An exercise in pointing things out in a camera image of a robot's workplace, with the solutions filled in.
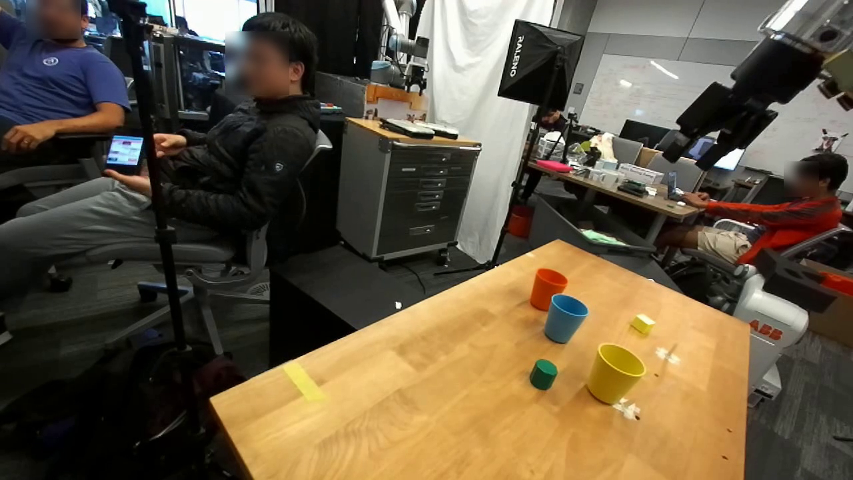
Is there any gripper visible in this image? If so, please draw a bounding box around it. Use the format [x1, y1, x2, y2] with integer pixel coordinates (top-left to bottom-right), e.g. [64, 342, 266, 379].
[662, 37, 828, 172]

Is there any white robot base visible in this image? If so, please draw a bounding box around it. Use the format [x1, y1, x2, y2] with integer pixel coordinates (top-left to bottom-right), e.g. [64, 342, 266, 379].
[732, 273, 810, 402]

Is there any orange cup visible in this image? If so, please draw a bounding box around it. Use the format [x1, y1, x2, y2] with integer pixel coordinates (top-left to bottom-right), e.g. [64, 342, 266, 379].
[530, 268, 569, 312]

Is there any blue cup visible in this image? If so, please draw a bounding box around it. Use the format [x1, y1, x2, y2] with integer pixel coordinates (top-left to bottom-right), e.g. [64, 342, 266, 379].
[544, 294, 590, 345]

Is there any yellow cup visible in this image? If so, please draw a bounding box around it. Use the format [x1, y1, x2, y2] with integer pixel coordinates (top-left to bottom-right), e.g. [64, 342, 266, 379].
[586, 343, 647, 405]

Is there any small green cup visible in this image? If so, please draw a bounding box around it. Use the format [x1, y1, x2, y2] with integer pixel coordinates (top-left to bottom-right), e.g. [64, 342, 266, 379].
[529, 359, 559, 391]

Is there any laptop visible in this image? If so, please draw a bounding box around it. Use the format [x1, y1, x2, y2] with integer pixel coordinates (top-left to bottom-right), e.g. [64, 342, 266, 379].
[686, 136, 746, 172]

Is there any monitor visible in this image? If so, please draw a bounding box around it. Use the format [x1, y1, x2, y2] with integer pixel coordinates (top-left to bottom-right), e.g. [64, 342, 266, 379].
[618, 119, 672, 149]

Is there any whiteboard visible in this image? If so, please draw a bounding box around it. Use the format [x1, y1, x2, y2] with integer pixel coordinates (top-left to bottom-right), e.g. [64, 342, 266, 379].
[579, 53, 853, 195]

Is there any person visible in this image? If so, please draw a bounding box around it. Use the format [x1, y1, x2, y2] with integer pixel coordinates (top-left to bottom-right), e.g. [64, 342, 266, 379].
[656, 153, 850, 265]
[0, 12, 323, 301]
[0, 0, 132, 155]

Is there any cluttered wooden desk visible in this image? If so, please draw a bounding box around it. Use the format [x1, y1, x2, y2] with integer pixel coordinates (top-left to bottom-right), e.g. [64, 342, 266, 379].
[525, 127, 702, 245]

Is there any grey office chair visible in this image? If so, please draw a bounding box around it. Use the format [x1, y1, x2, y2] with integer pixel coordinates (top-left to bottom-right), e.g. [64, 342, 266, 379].
[666, 219, 853, 314]
[85, 129, 334, 355]

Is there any softbox light on stand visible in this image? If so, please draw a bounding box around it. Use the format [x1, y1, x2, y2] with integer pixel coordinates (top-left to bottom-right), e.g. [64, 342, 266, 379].
[433, 19, 586, 278]

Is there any orange bucket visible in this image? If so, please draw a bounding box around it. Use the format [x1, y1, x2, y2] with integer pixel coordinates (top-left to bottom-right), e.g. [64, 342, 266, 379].
[507, 205, 535, 239]

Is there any cardboard box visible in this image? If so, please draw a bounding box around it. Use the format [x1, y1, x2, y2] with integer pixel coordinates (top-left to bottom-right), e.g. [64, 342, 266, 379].
[806, 259, 853, 349]

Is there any white curtain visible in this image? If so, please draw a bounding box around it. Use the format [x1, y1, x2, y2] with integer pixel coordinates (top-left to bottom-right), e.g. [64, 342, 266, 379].
[415, 0, 556, 265]

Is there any black keyboard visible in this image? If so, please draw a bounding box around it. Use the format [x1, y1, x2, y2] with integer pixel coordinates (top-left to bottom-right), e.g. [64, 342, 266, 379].
[379, 118, 460, 141]

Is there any grey tool cabinet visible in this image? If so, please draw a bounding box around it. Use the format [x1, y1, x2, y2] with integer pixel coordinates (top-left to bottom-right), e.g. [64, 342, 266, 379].
[336, 117, 482, 268]

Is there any yellow tape strip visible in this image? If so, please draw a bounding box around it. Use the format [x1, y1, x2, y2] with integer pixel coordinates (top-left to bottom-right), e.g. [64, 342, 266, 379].
[282, 360, 328, 403]

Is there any stand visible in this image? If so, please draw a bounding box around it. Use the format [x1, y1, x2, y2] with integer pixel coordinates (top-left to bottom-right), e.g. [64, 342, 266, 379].
[107, 0, 195, 354]

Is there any phone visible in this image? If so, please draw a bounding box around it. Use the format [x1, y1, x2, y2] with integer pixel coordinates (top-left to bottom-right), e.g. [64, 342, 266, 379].
[105, 134, 145, 176]

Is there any black cable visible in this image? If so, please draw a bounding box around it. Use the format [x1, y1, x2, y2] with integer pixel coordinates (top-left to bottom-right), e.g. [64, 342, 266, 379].
[399, 259, 428, 296]

